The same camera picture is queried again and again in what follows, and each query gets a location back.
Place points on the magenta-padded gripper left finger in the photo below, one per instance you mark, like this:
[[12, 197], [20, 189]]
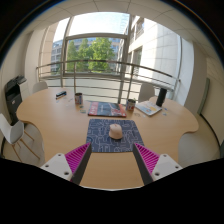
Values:
[[63, 163]]

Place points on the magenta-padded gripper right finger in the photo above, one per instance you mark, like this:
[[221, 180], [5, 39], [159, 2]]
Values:
[[160, 163]]

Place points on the beige computer mouse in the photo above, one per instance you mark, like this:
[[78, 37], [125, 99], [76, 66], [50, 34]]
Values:
[[116, 131]]

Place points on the dark blue patterned mouse pad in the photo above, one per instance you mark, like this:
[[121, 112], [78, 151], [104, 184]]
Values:
[[98, 136]]

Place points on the white illustrated book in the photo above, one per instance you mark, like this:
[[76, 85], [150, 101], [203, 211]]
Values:
[[148, 108]]

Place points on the white chair with wooden legs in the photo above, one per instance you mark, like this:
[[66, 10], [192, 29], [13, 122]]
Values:
[[10, 130]]

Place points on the printed tin can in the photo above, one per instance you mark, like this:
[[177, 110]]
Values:
[[130, 105], [78, 99]]

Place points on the black cylinder speaker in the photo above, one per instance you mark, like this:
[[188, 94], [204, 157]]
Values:
[[161, 96]]

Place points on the dark blue stapler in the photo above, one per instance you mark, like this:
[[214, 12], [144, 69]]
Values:
[[60, 95]]

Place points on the red and dark magazine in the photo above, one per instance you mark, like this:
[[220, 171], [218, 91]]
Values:
[[106, 109]]

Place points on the white shell chair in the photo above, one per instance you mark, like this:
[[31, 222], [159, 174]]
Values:
[[40, 86], [146, 91]]

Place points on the black office printer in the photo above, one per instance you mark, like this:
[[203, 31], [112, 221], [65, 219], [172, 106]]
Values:
[[14, 98]]

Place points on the metal balcony railing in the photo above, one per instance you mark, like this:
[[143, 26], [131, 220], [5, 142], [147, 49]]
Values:
[[100, 61]]

